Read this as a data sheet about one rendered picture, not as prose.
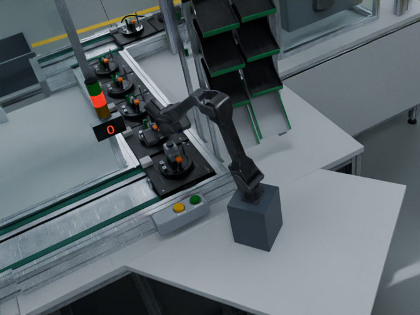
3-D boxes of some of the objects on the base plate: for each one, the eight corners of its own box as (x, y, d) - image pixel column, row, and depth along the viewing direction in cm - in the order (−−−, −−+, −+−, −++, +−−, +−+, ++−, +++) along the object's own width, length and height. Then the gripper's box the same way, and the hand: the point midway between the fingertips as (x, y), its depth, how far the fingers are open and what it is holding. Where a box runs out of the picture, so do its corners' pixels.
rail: (236, 192, 203) (232, 174, 196) (25, 295, 181) (12, 278, 174) (230, 185, 207) (226, 166, 200) (22, 284, 185) (10, 267, 178)
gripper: (148, 142, 180) (146, 151, 195) (194, 122, 184) (189, 132, 199) (141, 127, 181) (140, 137, 196) (187, 107, 185) (182, 119, 200)
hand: (165, 132), depth 194 cm, fingers open, 6 cm apart
